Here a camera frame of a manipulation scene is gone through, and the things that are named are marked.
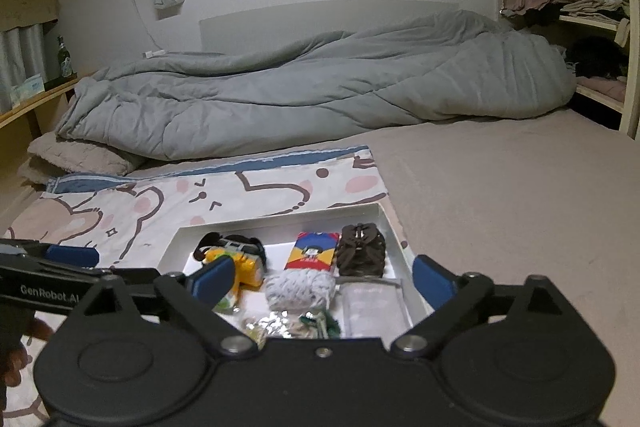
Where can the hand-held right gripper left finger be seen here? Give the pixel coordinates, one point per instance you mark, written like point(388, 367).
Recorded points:
point(215, 279)

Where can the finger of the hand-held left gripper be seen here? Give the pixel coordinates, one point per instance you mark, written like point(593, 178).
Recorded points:
point(72, 255)
point(130, 278)

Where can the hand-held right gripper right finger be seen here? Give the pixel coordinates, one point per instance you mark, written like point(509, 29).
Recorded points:
point(432, 282)

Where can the yellow headlamp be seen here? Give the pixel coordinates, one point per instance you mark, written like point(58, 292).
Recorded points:
point(240, 264)

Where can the white cardboard box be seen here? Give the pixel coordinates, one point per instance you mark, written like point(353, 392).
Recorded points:
point(395, 237)

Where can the clear plastic packet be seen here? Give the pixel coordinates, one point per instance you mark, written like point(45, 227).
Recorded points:
point(375, 307)

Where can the dark hair claw clip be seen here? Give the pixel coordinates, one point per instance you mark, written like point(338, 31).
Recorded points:
point(360, 249)

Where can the white knitted bundle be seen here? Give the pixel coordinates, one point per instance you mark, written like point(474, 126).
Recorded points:
point(300, 289)

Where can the colourful card box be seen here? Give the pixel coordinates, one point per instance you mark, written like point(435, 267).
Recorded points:
point(312, 252)

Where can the green hair clips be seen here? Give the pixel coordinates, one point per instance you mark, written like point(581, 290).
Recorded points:
point(320, 324)

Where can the person's left hand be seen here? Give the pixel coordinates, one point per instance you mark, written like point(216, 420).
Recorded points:
point(37, 329)

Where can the printed cartoon blanket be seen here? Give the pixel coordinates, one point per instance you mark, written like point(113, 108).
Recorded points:
point(165, 197)

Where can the beige pillow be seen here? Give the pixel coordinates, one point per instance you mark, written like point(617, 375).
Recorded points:
point(80, 157)

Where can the wooden bedside shelf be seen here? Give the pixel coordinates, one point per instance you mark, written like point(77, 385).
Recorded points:
point(40, 104)

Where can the tissue pack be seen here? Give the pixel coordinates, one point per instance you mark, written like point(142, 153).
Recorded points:
point(27, 89)

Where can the green glass bottle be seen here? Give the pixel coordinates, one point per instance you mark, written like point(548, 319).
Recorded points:
point(64, 59)

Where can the grey curtain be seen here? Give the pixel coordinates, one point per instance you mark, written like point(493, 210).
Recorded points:
point(20, 57)

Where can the grey duvet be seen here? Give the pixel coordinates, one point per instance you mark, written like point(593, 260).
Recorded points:
point(300, 92)

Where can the white charger plug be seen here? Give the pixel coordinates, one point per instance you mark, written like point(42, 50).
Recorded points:
point(155, 54)

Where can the brown cardboard pelmet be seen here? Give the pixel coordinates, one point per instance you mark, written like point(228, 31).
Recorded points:
point(25, 4)

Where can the folded pink cloth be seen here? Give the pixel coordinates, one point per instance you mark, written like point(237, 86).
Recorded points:
point(602, 87)

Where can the white headboard panel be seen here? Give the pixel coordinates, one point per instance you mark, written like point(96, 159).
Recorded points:
point(300, 19)

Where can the dark clothes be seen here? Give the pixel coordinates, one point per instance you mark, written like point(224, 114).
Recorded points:
point(595, 57)

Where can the beige clothes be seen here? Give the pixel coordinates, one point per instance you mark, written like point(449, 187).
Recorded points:
point(595, 7)

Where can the wooden cubby shelf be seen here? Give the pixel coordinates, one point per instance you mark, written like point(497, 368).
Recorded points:
point(632, 32)

